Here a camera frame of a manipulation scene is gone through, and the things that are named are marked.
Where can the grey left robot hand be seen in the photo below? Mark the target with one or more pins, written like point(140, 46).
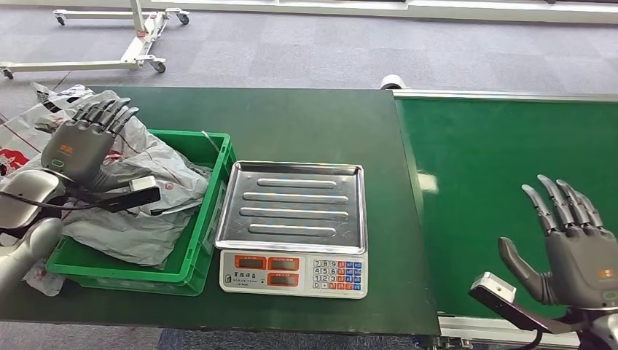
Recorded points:
point(77, 149)

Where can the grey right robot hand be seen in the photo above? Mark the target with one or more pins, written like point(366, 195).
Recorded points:
point(579, 265)

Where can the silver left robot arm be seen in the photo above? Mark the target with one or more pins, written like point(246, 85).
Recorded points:
point(29, 193)

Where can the green conveyor belt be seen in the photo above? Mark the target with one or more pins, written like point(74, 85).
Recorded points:
point(483, 169)

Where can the white conveyor end roller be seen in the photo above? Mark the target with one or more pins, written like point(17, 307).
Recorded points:
point(392, 82)

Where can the large white mailer bag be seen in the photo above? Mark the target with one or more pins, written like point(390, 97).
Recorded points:
point(164, 164)

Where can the clear plastic strip on crate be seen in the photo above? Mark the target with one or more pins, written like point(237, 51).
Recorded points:
point(211, 141)

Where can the white mailer bag red print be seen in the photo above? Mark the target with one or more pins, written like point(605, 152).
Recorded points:
point(46, 282)

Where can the green plastic crate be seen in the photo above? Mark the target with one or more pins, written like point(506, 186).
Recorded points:
point(193, 241)

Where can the white scale with steel tray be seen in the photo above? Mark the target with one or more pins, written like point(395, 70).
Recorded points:
point(294, 212)

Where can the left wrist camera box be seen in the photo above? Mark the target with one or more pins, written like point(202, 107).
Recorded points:
point(137, 195)

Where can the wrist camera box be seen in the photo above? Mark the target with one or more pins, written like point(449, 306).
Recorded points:
point(137, 195)
point(502, 299)

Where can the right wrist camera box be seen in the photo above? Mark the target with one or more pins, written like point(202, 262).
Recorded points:
point(502, 299)

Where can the white wheeled stand frame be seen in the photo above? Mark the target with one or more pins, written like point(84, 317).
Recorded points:
point(137, 48)

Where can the silver conveyor frame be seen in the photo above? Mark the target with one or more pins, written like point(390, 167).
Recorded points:
point(483, 95)

